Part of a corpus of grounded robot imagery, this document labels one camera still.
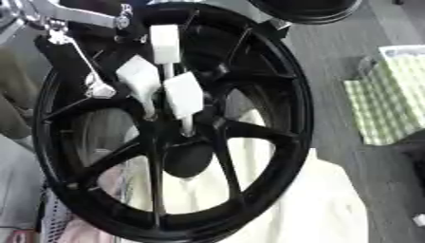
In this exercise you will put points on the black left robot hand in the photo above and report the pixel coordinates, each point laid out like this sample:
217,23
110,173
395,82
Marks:
66,63

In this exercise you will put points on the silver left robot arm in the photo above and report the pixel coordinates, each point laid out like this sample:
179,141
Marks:
66,12

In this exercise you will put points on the white pin with long head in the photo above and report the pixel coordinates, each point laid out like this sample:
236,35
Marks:
165,44

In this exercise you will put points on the white pin with broad head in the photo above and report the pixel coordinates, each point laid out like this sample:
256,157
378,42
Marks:
183,93

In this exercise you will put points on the black round object behind wheel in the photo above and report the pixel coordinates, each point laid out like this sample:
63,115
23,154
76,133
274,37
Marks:
188,159

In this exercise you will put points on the black spoked wheel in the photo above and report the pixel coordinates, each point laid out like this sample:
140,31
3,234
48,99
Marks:
276,104

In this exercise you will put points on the white pierced basket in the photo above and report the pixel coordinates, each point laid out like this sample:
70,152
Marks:
55,218

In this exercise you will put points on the black round tyre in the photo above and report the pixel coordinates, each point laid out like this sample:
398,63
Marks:
310,9

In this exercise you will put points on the green white checked bag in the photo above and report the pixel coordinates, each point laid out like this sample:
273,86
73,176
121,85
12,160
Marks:
390,101

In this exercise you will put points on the small white object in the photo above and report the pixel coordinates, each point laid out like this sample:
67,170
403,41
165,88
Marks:
419,220

